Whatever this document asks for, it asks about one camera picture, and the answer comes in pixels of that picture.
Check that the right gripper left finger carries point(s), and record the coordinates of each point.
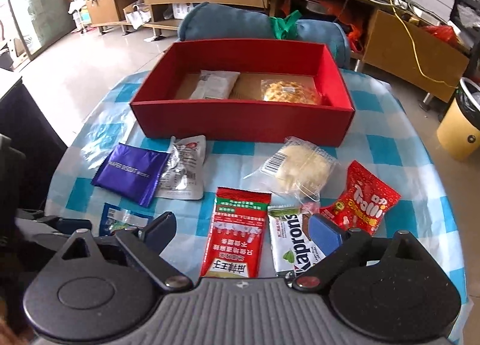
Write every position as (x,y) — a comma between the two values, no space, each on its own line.
(143,247)

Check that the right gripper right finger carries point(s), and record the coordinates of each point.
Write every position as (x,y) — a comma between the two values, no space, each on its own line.
(343,249)

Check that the blue coconut snack packet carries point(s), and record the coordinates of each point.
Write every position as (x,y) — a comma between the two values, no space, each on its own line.
(115,218)

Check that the silver foil snack pouch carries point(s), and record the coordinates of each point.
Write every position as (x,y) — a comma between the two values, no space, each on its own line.
(182,177)

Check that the round cake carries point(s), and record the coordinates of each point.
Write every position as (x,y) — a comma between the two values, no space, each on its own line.
(299,169)

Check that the waffle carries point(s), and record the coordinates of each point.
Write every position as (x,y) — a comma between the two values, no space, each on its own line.
(289,92)

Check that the white silver snack packet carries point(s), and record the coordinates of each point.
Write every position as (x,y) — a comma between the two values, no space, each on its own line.
(215,85)

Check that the white green Kaprons packet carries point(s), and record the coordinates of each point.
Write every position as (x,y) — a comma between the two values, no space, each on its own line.
(293,252)

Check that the red Trolli candy packet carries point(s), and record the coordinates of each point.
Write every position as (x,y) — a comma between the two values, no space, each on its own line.
(363,203)

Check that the purple wafer biscuit packet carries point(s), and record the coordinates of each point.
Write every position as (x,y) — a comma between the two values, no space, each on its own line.
(131,172)

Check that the red white snack packet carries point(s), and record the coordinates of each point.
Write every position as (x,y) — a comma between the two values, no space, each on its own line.
(236,234)

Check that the blue checkered tablecloth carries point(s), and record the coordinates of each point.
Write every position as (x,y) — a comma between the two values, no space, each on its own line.
(381,138)

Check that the black sofa edge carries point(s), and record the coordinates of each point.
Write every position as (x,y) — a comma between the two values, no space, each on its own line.
(23,122)

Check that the yellow trash bin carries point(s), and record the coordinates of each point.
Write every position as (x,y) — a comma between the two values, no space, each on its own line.
(458,132)

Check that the red cardboard box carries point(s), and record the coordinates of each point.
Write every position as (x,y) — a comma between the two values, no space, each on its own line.
(163,107)

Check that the wooden TV cabinet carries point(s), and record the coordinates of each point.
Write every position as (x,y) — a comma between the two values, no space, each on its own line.
(401,49)

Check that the blue rolled blanket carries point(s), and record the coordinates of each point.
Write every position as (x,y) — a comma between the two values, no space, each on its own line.
(215,21)

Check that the orange plastic bag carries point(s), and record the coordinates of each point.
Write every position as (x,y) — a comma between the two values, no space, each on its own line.
(351,15)

